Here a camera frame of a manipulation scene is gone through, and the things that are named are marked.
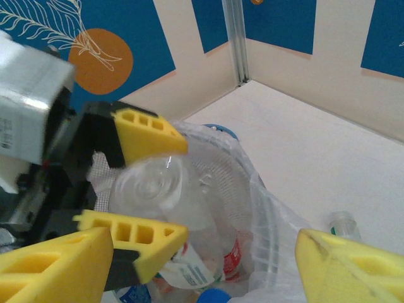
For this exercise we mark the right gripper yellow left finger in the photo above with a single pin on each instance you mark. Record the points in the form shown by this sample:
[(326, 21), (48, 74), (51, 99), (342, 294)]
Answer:
[(47, 277)]

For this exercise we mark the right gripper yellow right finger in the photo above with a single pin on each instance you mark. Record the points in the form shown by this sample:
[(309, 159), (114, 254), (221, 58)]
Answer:
[(353, 277)]

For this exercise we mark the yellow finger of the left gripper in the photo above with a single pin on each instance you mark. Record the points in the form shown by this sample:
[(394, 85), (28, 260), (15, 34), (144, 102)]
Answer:
[(142, 243), (145, 139)]

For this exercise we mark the crushed clear water bottle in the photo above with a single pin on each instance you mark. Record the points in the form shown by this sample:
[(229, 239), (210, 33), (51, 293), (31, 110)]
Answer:
[(148, 189)]

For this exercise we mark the large blue label bottle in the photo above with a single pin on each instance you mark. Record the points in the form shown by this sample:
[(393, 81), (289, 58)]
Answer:
[(135, 295)]

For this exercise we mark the white bottle orange print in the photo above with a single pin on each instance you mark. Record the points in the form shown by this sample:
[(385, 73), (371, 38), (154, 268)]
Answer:
[(342, 221), (192, 271)]

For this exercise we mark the bin with clear liner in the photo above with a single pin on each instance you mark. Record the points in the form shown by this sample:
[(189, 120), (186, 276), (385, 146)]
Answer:
[(271, 221)]

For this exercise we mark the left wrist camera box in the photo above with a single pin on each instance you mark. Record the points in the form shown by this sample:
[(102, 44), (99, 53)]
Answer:
[(28, 94)]

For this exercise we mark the aluminium frame post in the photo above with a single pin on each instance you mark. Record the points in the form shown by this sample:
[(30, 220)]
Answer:
[(235, 41)]

